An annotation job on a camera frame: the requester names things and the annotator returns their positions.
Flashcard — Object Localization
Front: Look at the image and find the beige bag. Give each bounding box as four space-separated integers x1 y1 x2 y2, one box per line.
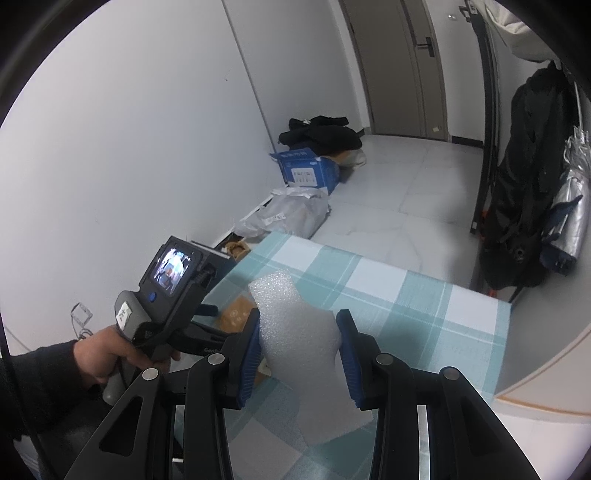
330 148 368 169

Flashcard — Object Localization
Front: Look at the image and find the black clothes rack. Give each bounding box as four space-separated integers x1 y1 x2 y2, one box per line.
459 0 502 237

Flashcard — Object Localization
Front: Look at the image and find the brown cardboard piece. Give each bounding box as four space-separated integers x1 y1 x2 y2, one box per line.
216 295 269 385

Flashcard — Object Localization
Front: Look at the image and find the grey door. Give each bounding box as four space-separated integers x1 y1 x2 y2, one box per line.
339 0 451 142

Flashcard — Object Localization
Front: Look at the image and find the person's left hand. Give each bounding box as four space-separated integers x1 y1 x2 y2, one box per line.
74 323 183 386

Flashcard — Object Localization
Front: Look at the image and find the white foam piece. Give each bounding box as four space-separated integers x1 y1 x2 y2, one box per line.
248 270 375 448

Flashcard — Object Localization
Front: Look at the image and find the silver bag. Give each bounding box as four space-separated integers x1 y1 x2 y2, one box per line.
540 124 591 278

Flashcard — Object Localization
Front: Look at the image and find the blue cardboard box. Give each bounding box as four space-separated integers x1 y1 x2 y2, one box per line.
269 148 342 195

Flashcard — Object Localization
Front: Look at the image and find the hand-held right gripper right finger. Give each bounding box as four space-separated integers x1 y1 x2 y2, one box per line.
335 309 513 480

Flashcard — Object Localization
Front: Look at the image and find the black backpack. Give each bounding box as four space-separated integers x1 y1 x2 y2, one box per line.
478 62 583 292

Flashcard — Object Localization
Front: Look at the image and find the grey plastic bag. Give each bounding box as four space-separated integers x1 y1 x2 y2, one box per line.
235 185 332 243

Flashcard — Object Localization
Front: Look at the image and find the white hanging bag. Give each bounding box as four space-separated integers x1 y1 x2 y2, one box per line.
482 0 555 62

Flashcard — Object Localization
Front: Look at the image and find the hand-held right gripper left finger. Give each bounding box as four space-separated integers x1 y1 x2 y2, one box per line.
65 308 264 480

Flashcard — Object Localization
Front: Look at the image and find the clear plastic piece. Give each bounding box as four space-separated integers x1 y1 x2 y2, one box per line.
71 302 94 329

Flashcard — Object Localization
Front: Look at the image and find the person's left forearm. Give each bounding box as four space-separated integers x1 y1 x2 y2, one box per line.
0 339 88 444

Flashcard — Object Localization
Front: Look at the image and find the pile of black clothes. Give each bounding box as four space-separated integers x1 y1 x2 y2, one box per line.
277 115 363 154

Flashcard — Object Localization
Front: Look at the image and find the blue white checked tablecloth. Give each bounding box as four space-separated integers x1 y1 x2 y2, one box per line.
171 231 513 480

